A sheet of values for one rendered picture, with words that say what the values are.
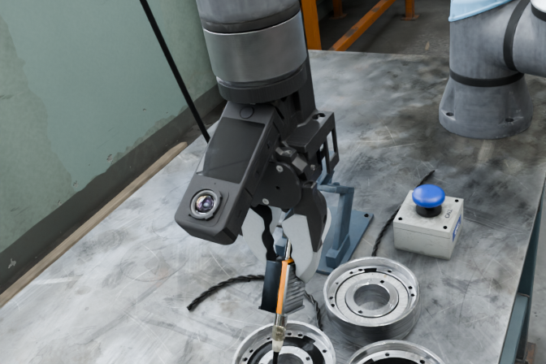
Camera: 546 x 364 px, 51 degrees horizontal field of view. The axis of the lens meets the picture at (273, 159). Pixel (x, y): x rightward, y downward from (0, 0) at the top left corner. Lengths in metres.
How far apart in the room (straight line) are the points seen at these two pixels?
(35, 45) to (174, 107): 0.83
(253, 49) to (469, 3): 0.55
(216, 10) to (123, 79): 2.16
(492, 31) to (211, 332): 0.58
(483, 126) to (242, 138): 0.60
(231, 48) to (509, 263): 0.46
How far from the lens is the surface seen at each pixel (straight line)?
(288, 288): 0.53
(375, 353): 0.61
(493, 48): 0.91
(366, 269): 0.69
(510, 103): 0.98
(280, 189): 0.47
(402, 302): 0.65
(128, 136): 2.61
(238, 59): 0.41
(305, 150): 0.46
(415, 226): 0.72
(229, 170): 0.42
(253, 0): 0.40
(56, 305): 0.82
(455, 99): 0.98
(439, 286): 0.71
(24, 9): 2.24
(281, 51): 0.41
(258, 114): 0.44
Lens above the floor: 1.30
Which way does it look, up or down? 31 degrees down
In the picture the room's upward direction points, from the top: 10 degrees counter-clockwise
